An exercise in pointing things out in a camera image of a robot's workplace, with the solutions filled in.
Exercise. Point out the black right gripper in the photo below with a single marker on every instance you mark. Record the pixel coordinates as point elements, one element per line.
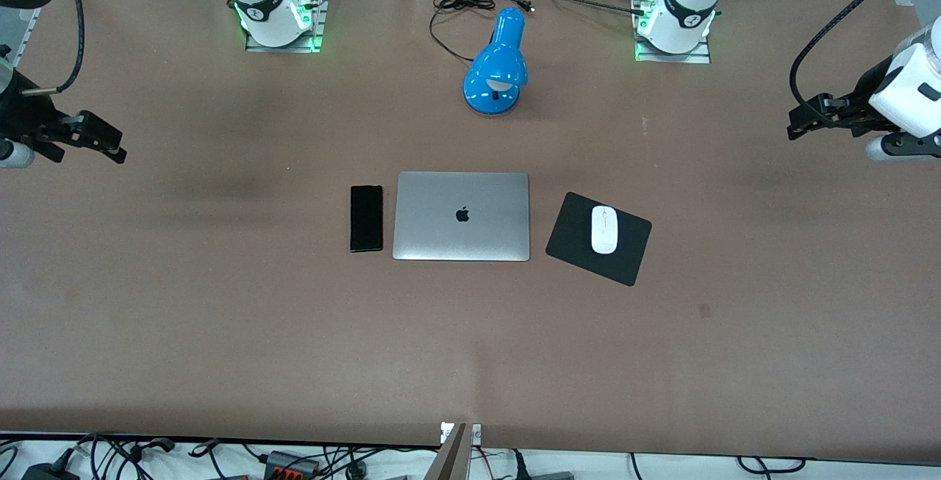
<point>23,109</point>

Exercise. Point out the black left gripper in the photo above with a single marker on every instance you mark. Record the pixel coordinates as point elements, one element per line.
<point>859,103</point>

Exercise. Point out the white computer mouse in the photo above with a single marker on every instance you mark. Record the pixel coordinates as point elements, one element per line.
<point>604,229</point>

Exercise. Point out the black smartphone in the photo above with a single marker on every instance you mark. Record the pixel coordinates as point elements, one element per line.
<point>366,218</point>

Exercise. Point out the black mouse pad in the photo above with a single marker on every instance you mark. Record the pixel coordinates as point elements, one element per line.
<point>632,252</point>

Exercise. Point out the blue desk lamp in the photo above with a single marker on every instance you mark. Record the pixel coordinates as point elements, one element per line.
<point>496,68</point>

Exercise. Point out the black power adapter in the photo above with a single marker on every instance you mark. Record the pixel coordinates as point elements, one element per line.
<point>50,472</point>

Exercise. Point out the silver closed laptop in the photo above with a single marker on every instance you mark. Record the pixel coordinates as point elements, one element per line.
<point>462,216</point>

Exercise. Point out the grey box with orange connectors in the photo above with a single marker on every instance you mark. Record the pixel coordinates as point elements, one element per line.
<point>292,463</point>

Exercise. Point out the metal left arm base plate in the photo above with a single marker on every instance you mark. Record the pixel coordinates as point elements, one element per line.
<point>673,56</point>

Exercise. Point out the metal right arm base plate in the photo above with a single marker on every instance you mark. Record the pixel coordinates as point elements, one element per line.
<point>316,20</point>

